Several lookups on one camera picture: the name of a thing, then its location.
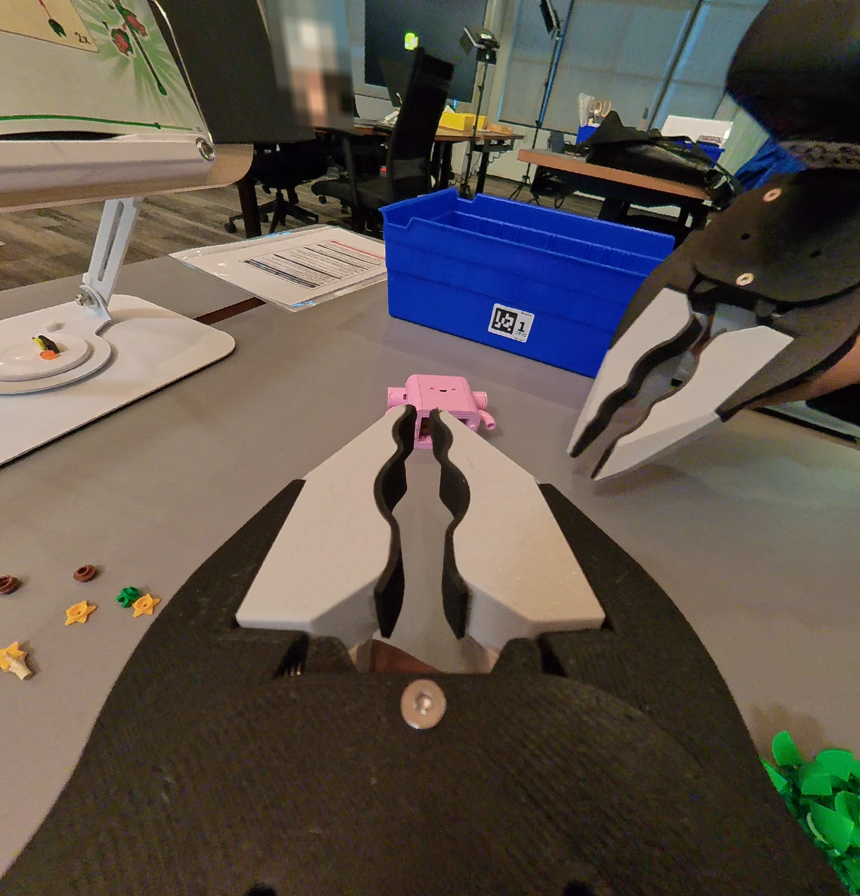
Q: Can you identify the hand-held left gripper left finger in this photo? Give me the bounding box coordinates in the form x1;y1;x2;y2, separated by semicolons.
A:
234;405;417;645

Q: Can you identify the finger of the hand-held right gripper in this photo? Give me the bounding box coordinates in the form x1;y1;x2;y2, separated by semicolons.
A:
566;286;705;461
591;325;797;483

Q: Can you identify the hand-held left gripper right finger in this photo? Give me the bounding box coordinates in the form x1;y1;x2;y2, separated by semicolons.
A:
429;409;606;652

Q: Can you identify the pink brick figure pot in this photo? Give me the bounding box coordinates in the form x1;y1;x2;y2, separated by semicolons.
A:
386;373;499;452

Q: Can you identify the person's right forearm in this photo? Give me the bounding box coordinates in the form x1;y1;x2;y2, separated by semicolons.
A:
804;381;860;443

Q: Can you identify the person's right hand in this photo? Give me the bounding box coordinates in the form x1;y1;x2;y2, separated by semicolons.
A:
803;329;860;401

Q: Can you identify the blue cloth bag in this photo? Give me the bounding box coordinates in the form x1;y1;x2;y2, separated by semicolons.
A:
734;136;805;204

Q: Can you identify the blue storage bin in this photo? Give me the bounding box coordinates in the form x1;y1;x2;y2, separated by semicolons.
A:
379;188;676;379

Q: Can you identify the black bag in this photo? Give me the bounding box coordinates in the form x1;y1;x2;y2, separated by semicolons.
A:
584;112;739;204

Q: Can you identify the wooden table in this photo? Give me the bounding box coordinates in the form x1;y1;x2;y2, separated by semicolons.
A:
517;147;725;225

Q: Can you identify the white book stand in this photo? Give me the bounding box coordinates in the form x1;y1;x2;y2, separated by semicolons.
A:
0;132;257;478

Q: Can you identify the laminated instruction sheet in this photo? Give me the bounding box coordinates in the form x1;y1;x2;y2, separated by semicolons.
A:
169;225;389;312

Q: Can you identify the black light tripod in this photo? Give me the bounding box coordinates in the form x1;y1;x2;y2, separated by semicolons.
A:
461;27;502;200

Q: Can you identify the black office chair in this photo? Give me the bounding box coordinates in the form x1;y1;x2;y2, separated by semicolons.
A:
311;49;455;235

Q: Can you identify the green leafy plant piece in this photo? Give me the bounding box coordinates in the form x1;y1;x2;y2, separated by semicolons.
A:
761;730;860;896

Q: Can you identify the open instruction booklet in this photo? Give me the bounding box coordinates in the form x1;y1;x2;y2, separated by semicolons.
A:
0;0;215;137

